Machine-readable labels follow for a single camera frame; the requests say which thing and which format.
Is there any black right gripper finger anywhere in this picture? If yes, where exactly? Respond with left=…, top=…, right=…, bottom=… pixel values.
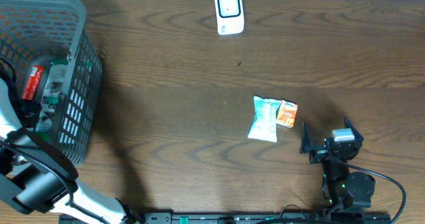
left=344, top=116, right=364, bottom=142
left=299, top=122, right=326, bottom=154

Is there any orange Kleenex tissue pack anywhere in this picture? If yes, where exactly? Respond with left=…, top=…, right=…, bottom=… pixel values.
left=276, top=100, right=298, bottom=128

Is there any green white wipes pack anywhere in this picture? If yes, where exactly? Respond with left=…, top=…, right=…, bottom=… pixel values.
left=248, top=96, right=282, bottom=142

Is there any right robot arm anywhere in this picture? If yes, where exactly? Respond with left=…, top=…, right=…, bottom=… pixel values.
left=299, top=118, right=375, bottom=212

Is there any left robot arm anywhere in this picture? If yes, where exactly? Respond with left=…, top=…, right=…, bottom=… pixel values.
left=1, top=60, right=145, bottom=223

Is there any white barcode scanner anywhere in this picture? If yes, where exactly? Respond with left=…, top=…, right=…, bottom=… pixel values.
left=214, top=0, right=245, bottom=35

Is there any red snack package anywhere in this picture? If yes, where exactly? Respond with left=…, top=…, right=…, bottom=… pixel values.
left=22, top=65, right=45, bottom=100

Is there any grey plastic shopping basket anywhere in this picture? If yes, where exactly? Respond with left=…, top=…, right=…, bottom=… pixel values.
left=1, top=0, right=102, bottom=166

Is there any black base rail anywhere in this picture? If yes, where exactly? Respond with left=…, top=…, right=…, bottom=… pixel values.
left=144, top=211, right=391, bottom=224

